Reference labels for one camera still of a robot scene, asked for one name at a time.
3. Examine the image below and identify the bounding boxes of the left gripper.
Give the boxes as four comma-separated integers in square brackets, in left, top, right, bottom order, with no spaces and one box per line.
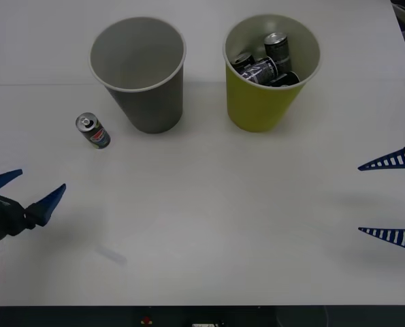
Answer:
[0,169,67,247]

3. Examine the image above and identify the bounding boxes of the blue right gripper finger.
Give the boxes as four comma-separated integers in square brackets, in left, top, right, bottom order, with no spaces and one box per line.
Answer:
[357,226,405,255]
[357,140,405,172]

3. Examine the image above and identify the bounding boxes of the black can blue red print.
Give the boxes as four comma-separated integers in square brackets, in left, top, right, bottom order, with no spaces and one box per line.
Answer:
[75,112,111,151]

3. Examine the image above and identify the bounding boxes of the black robot torso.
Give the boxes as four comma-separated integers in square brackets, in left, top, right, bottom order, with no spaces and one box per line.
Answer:
[0,305,405,327]

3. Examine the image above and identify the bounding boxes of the yellow-green plastic bin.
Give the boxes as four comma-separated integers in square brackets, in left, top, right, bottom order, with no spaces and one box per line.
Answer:
[222,14,321,133]

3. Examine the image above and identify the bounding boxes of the black can white scribble print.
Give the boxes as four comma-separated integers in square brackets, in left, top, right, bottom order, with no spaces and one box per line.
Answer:
[240,56,279,84]

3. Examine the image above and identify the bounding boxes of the black can silver top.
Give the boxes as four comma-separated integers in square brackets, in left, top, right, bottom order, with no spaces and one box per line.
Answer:
[263,32,293,74]

